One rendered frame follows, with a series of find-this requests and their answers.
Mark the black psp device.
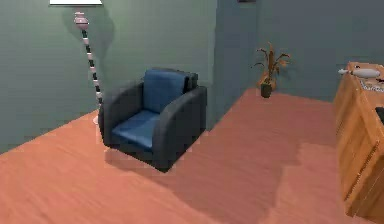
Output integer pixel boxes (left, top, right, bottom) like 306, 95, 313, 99
374, 106, 384, 126

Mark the black armchair with blue cushions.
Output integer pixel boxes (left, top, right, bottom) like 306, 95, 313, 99
97, 67, 208, 173

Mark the orange house plant dark pot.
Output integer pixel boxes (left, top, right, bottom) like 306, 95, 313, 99
251, 41, 292, 99

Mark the striped floor lamp white shade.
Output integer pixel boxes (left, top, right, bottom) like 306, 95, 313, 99
49, 0, 105, 126

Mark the wooden chest of drawers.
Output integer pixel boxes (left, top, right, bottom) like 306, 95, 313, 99
332, 61, 384, 224

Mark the white baseball bat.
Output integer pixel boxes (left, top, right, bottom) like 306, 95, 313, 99
337, 67, 382, 79

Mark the white patterned flat object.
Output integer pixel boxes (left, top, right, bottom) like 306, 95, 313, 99
359, 78, 384, 94

